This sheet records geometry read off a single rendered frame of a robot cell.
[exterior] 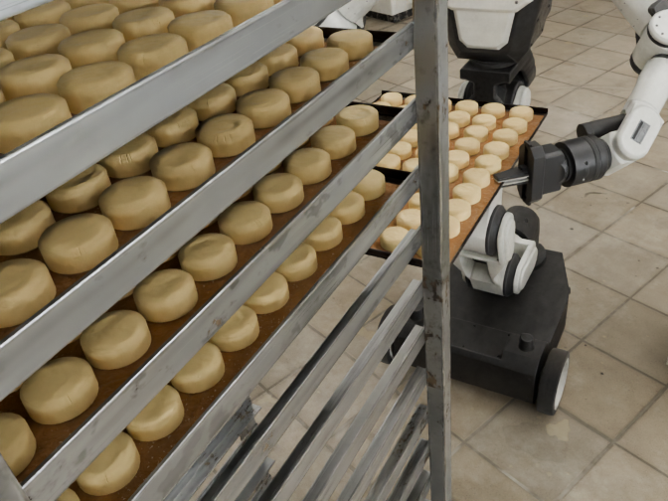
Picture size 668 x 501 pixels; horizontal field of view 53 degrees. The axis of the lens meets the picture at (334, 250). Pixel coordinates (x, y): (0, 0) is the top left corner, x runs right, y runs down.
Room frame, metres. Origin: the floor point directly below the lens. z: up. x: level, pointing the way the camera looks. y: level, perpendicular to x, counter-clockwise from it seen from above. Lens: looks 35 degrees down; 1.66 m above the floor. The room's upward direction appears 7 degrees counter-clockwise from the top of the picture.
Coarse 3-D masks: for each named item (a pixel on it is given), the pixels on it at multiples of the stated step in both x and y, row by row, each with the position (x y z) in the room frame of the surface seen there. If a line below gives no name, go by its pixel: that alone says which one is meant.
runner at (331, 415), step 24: (408, 288) 0.75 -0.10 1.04; (408, 312) 0.69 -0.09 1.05; (384, 336) 0.63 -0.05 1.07; (360, 360) 0.62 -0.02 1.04; (360, 384) 0.57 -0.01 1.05; (336, 408) 0.52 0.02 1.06; (312, 432) 0.51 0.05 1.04; (288, 456) 0.48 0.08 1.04; (312, 456) 0.47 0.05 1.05; (288, 480) 0.44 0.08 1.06
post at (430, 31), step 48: (432, 0) 0.72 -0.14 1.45; (432, 48) 0.72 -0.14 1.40; (432, 96) 0.72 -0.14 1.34; (432, 144) 0.72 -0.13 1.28; (432, 192) 0.72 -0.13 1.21; (432, 240) 0.72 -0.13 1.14; (432, 288) 0.72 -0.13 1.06; (432, 336) 0.72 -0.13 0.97; (432, 384) 0.72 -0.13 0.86; (432, 432) 0.72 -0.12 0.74; (432, 480) 0.73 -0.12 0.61
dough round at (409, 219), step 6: (408, 210) 0.98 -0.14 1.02; (414, 210) 0.98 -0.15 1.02; (402, 216) 0.97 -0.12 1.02; (408, 216) 0.97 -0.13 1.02; (414, 216) 0.96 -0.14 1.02; (402, 222) 0.95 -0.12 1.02; (408, 222) 0.95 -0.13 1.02; (414, 222) 0.94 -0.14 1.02; (408, 228) 0.94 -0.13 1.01; (414, 228) 0.94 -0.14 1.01
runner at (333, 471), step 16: (416, 336) 0.74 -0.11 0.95; (400, 352) 0.71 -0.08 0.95; (416, 352) 0.70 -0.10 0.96; (400, 368) 0.66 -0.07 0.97; (384, 384) 0.66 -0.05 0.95; (368, 400) 0.63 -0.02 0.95; (384, 400) 0.62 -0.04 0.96; (368, 416) 0.58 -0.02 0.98; (352, 432) 0.58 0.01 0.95; (368, 432) 0.57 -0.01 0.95; (336, 448) 0.56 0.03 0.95; (352, 448) 0.54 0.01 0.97; (336, 464) 0.51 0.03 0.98; (320, 480) 0.51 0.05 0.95; (336, 480) 0.50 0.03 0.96; (304, 496) 0.49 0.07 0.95; (320, 496) 0.47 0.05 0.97
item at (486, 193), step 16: (448, 112) 1.39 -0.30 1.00; (480, 112) 1.37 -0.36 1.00; (464, 128) 1.30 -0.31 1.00; (496, 128) 1.28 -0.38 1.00; (528, 128) 1.27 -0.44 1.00; (480, 144) 1.22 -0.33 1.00; (512, 160) 1.14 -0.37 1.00; (416, 192) 1.07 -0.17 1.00; (480, 208) 0.99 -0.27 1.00; (464, 224) 0.95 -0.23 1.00; (416, 256) 0.87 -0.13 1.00
